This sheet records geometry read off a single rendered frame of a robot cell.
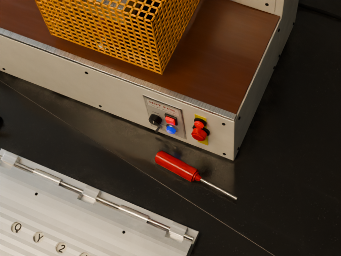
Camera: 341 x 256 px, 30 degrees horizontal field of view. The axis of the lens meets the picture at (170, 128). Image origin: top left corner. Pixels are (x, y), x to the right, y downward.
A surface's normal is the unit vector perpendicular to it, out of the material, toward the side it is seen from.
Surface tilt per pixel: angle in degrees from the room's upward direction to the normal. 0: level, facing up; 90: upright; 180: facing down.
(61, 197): 0
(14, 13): 0
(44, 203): 0
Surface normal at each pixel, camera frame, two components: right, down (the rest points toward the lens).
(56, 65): -0.41, 0.84
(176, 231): -0.08, -0.41
